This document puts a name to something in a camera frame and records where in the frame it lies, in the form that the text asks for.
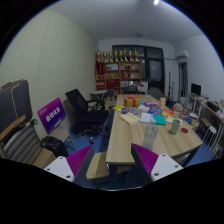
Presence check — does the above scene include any black microphone stand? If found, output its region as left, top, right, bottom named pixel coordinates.
left=167, top=71, right=176, bottom=99

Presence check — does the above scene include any yellow gift box red ribbon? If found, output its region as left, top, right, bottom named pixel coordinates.
left=123, top=93, right=142, bottom=109

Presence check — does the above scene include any wooden shelf unit with trophies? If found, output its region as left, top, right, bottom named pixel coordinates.
left=94, top=48, right=142, bottom=96

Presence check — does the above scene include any light green cup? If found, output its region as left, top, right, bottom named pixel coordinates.
left=170, top=118, right=182, bottom=136

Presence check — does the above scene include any dark chair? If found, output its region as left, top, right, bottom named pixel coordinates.
left=122, top=86, right=138, bottom=95

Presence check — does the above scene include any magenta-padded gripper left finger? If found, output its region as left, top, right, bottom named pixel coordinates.
left=44, top=144, right=96, bottom=187

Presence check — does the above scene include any orange yellow book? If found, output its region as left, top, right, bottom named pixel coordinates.
left=161, top=108, right=175, bottom=117

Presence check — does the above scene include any black office chair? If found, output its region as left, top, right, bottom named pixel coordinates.
left=64, top=88, right=109, bottom=136

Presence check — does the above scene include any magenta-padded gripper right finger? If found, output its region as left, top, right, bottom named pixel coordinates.
left=130, top=143, right=184, bottom=186

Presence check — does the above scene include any black computer monitor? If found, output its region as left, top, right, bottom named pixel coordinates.
left=190, top=82, right=202, bottom=98

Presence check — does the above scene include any pink wrapped package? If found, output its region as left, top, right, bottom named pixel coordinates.
left=143, top=101, right=158, bottom=108

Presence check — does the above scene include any long cluttered wooden desk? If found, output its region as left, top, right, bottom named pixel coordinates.
left=188, top=94, right=224, bottom=158

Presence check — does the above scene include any teal notebook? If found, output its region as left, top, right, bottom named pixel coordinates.
left=153, top=114, right=167, bottom=126

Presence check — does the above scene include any flat beige book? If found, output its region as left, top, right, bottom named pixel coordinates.
left=165, top=115, right=183, bottom=126

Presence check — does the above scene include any small round table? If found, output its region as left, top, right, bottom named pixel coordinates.
left=89, top=89, right=109, bottom=101

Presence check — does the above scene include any white round stool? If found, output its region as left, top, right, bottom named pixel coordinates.
left=202, top=125, right=218, bottom=151

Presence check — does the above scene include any white booklet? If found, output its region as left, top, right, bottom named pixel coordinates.
left=139, top=112, right=154, bottom=124

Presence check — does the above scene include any dark case with tan trim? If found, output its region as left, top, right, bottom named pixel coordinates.
left=0, top=79, right=34, bottom=134

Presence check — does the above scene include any black box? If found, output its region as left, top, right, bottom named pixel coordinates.
left=206, top=100, right=219, bottom=113

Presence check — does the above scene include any small blue red book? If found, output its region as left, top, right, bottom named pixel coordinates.
left=121, top=107, right=138, bottom=115

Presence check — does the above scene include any light wooden chair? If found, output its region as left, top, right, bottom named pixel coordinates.
left=85, top=151, right=132, bottom=181

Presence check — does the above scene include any black bag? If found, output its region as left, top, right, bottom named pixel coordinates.
left=40, top=135, right=69, bottom=158

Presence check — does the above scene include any white paper sheet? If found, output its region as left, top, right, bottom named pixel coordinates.
left=136, top=104, right=151, bottom=114

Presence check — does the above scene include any thick beige book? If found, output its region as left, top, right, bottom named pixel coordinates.
left=119, top=112, right=140, bottom=126

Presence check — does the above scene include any purple sign board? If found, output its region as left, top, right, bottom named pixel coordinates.
left=36, top=97, right=67, bottom=135

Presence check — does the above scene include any striped grey chair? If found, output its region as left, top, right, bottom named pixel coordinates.
left=0, top=119, right=43, bottom=166

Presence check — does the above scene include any white wall air conditioner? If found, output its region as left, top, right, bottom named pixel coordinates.
left=175, top=49, right=190, bottom=63

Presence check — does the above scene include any grey fabric chair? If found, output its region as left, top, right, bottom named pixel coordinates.
left=148, top=87, right=166, bottom=101

